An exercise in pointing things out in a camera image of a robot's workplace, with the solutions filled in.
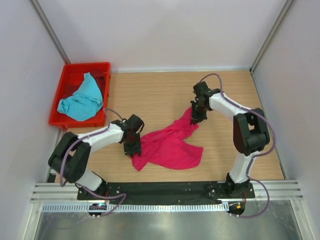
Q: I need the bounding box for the pink t-shirt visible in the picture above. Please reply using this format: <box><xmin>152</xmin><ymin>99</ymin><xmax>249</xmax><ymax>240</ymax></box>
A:
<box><xmin>131</xmin><ymin>108</ymin><xmax>204</xmax><ymax>172</ymax></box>

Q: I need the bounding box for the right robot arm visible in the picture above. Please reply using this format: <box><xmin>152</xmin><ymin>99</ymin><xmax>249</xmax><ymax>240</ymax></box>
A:
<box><xmin>190</xmin><ymin>81</ymin><xmax>270</xmax><ymax>198</ymax></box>

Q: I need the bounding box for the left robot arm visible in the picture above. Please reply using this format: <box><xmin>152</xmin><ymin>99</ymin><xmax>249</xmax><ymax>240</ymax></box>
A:
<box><xmin>48</xmin><ymin>114</ymin><xmax>145</xmax><ymax>200</ymax></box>

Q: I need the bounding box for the turquoise t-shirt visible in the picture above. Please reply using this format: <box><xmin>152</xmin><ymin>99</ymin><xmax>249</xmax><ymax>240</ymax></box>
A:
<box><xmin>57</xmin><ymin>72</ymin><xmax>103</xmax><ymax>122</ymax></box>

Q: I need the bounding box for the red plastic bin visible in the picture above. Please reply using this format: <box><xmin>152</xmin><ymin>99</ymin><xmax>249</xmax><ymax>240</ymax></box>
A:
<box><xmin>48</xmin><ymin>62</ymin><xmax>111</xmax><ymax>129</ymax></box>

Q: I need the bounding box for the right round black connector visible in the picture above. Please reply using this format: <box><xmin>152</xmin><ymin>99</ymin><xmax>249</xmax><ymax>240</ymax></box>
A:
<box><xmin>227</xmin><ymin>202</ymin><xmax>246</xmax><ymax>218</ymax></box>

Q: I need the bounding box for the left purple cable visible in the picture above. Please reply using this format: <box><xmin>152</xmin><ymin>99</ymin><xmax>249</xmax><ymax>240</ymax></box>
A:
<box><xmin>59</xmin><ymin>107</ymin><xmax>127</xmax><ymax>217</ymax></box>

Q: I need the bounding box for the purple cable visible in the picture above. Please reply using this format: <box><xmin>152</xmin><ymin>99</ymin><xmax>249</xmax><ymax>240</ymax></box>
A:
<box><xmin>59</xmin><ymin>107</ymin><xmax>127</xmax><ymax>217</ymax></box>
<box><xmin>198</xmin><ymin>73</ymin><xmax>277</xmax><ymax>219</ymax></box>

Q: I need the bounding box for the white slotted cable duct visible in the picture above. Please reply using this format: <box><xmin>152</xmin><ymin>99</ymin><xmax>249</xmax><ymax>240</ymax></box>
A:
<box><xmin>42</xmin><ymin>202</ymin><xmax>229</xmax><ymax>213</ymax></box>

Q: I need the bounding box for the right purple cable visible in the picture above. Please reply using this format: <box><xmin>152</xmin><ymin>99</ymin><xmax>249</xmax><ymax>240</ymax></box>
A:
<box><xmin>198</xmin><ymin>73</ymin><xmax>277</xmax><ymax>219</ymax></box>

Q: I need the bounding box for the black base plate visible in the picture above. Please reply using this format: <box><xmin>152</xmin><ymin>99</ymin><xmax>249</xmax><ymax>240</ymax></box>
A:
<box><xmin>76</xmin><ymin>180</ymin><xmax>256</xmax><ymax>205</ymax></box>

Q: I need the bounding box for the aluminium front rail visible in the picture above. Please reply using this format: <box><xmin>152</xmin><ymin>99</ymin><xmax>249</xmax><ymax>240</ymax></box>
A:
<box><xmin>30</xmin><ymin>180</ymin><xmax>303</xmax><ymax>206</ymax></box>

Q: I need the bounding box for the right aluminium corner post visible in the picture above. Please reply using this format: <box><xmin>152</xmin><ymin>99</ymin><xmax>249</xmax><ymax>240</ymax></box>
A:
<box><xmin>249</xmin><ymin>0</ymin><xmax>296</xmax><ymax>75</ymax></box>

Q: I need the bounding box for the aluminium corner post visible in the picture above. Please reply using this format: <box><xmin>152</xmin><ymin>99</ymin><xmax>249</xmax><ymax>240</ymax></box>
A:
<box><xmin>249</xmin><ymin>0</ymin><xmax>296</xmax><ymax>75</ymax></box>
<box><xmin>29</xmin><ymin>0</ymin><xmax>71</xmax><ymax>64</ymax></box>

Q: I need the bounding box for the left aluminium corner post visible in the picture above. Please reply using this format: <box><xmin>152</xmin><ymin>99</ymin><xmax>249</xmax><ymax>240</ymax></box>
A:
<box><xmin>29</xmin><ymin>0</ymin><xmax>71</xmax><ymax>64</ymax></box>

